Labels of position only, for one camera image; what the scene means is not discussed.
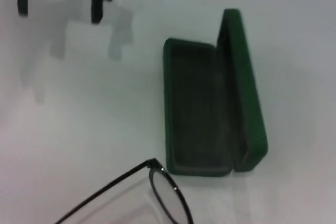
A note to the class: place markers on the black glasses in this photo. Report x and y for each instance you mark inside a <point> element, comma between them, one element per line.
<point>153,163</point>

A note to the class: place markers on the green glasses case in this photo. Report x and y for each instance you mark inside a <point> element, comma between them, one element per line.
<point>197,103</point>

